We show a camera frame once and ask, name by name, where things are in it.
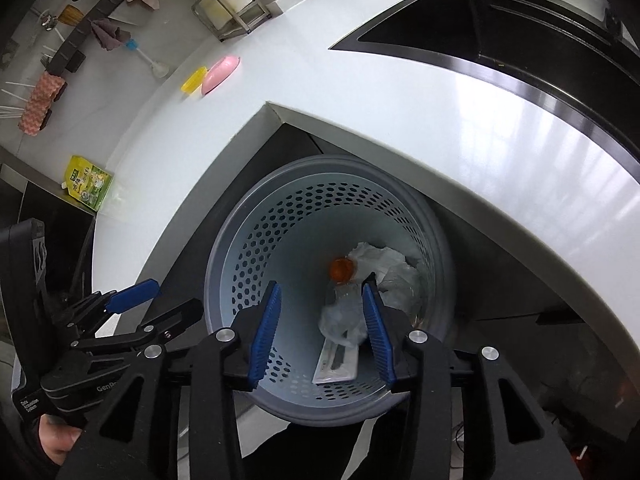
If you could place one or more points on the black sink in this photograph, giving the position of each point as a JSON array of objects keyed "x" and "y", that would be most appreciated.
[{"x": 525, "y": 25}]

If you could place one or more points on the paper ball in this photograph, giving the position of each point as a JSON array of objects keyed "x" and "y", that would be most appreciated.
[{"x": 385, "y": 265}]

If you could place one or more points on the pink dish cloth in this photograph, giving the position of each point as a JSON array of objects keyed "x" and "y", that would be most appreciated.
[{"x": 40, "y": 105}]

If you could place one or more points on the pale cutting board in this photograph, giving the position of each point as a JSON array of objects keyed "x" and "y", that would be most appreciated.
[{"x": 215, "y": 12}]

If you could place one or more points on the blue and white bottle brush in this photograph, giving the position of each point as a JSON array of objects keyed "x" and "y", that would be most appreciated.
[{"x": 132, "y": 47}]

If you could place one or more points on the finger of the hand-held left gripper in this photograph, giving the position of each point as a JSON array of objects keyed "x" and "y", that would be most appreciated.
[
  {"x": 170, "y": 320},
  {"x": 132, "y": 296}
]

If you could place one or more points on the metal cutting board rack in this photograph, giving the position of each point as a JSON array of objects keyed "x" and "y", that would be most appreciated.
[{"x": 247, "y": 22}]

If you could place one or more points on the black cooktop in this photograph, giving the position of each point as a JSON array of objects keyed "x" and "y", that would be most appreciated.
[{"x": 45, "y": 205}]

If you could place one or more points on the yellow seasoning pouch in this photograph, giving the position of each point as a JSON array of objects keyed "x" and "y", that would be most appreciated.
[{"x": 90, "y": 182}]

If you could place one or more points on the pink plastic dish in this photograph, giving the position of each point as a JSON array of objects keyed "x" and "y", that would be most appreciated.
[{"x": 220, "y": 74}]

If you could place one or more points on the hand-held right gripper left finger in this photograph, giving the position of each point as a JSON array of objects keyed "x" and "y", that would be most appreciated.
[{"x": 265, "y": 330}]

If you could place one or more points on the grey perforated waste basket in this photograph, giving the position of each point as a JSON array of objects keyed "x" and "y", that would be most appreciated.
[{"x": 280, "y": 240}]

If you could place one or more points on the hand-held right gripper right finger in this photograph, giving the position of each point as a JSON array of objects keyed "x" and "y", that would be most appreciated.
[{"x": 377, "y": 330}]

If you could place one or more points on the black hanging rail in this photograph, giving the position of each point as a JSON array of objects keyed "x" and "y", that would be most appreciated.
[{"x": 100, "y": 15}]

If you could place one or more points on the orange peel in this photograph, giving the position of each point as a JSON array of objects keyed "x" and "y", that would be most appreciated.
[{"x": 341, "y": 270}]

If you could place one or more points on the person's left hand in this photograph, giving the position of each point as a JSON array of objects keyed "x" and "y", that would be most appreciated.
[{"x": 57, "y": 437}]

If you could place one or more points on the brown towel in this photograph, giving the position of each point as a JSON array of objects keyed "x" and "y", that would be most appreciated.
[{"x": 110, "y": 35}]

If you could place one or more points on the long clear plastic package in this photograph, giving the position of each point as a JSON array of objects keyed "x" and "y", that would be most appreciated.
[{"x": 335, "y": 365}]

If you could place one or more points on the brown bristle brush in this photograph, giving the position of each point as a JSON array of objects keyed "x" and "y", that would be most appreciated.
[{"x": 70, "y": 15}]

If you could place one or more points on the clear plastic bag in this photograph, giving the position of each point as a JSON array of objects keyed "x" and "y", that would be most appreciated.
[{"x": 340, "y": 320}]

